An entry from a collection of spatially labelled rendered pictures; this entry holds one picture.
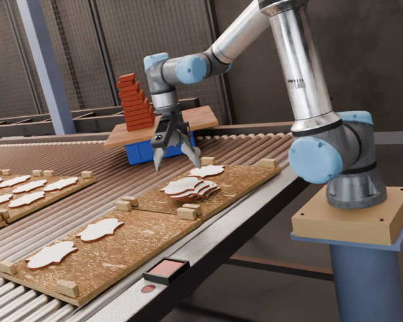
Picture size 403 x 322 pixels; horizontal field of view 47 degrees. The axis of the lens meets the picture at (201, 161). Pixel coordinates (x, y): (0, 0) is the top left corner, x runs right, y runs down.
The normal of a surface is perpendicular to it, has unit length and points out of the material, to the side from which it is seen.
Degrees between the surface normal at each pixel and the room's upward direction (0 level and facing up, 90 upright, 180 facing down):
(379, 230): 90
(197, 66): 90
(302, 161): 97
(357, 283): 90
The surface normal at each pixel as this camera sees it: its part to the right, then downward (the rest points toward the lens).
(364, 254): -0.22, 0.30
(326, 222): -0.57, 0.33
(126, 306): -0.20, -0.94
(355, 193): -0.28, -0.01
